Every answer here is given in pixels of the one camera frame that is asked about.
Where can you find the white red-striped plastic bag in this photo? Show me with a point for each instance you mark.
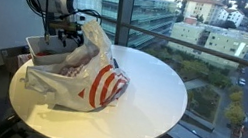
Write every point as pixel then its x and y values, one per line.
pixel 77 85

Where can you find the white plastic storage bin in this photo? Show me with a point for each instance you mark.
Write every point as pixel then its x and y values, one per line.
pixel 50 46

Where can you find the horizontal window rail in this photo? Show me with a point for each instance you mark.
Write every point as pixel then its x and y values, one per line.
pixel 201 49

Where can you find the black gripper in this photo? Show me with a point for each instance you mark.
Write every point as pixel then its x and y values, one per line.
pixel 67 34

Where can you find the grey window mullion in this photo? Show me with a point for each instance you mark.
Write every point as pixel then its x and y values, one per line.
pixel 124 11

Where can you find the brown cardboard box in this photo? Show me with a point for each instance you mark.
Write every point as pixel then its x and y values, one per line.
pixel 10 58

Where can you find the purple checkered cloth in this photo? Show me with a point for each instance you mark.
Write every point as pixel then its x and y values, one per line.
pixel 73 69

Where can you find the red tomato toy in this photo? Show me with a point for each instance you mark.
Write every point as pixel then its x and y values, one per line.
pixel 44 54

